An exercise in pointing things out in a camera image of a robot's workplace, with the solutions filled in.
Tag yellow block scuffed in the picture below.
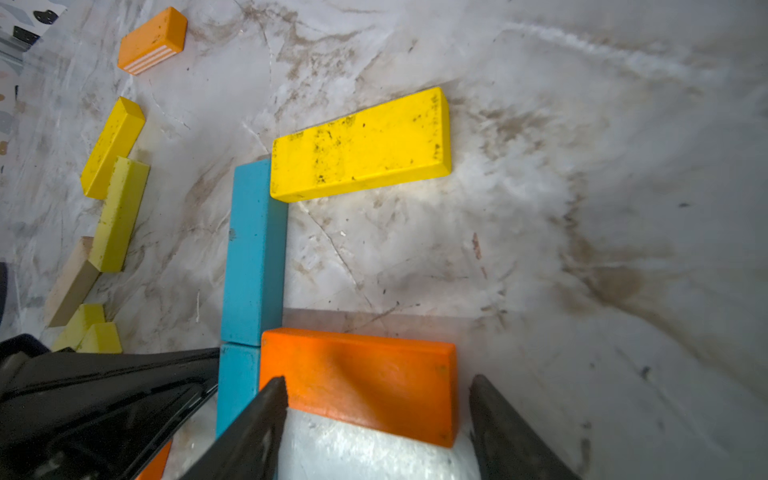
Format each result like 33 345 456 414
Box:
270 87 452 203

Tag yellow-green block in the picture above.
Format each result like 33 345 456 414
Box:
88 157 150 273

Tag orange block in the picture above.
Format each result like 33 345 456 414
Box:
117 7 188 76
136 440 172 480
259 328 459 448

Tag natural wood block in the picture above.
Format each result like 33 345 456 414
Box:
44 236 101 328

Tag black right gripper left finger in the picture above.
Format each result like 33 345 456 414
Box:
182 376 288 480

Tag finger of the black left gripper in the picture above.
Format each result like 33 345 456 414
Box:
1 334 220 479

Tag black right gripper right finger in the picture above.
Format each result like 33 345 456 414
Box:
469 374 578 480

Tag teal block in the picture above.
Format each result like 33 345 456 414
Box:
221 158 288 347
216 343 260 438

